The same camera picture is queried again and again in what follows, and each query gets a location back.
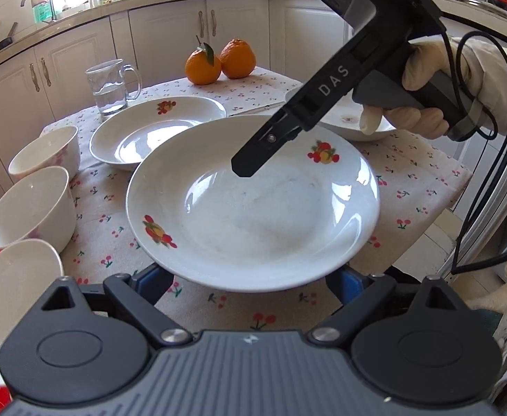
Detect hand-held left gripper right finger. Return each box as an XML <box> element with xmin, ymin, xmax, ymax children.
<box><xmin>305</xmin><ymin>266</ymin><xmax>471</xmax><ymax>346</ymax></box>

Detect white appliance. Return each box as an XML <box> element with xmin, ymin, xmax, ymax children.
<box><xmin>437</xmin><ymin>139</ymin><xmax>507</xmax><ymax>278</ymax></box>

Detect person's right hand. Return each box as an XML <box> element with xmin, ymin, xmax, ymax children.
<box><xmin>359</xmin><ymin>37</ymin><xmax>473</xmax><ymax>137</ymax></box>

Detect orange with green leaf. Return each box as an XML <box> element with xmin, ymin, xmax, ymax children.
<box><xmin>185</xmin><ymin>35</ymin><xmax>223</xmax><ymax>86</ymax></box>

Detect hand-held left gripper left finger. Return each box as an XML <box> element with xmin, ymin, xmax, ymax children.
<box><xmin>41</xmin><ymin>262</ymin><xmax>193</xmax><ymax>348</ymax></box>

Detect large white fruit-print plate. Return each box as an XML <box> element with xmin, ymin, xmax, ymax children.
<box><xmin>125</xmin><ymin>115</ymin><xmax>382</xmax><ymax>293</ymax></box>

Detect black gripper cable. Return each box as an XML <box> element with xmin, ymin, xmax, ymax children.
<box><xmin>442</xmin><ymin>30</ymin><xmax>507</xmax><ymax>276</ymax></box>

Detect white floral bowl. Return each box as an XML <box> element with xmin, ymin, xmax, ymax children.
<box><xmin>0</xmin><ymin>238</ymin><xmax>64</xmax><ymax>386</ymax></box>
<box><xmin>8</xmin><ymin>125</ymin><xmax>81</xmax><ymax>183</ymax></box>
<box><xmin>0</xmin><ymin>166</ymin><xmax>77</xmax><ymax>254</ymax></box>

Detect clear glass mug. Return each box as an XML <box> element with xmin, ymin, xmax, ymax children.
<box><xmin>84</xmin><ymin>58</ymin><xmax>143</xmax><ymax>123</ymax></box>

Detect person's right forearm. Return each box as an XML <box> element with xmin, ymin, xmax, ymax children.
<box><xmin>453</xmin><ymin>37</ymin><xmax>507</xmax><ymax>146</ymax></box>

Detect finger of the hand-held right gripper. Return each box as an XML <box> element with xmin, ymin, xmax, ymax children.
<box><xmin>231</xmin><ymin>110</ymin><xmax>301</xmax><ymax>178</ymax></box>

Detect white kitchen cabinets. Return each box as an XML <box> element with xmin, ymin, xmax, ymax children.
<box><xmin>0</xmin><ymin>0</ymin><xmax>353</xmax><ymax>191</ymax></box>

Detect cherry-print tablecloth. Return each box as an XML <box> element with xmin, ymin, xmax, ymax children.
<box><xmin>41</xmin><ymin>66</ymin><xmax>474</xmax><ymax>334</ymax></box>

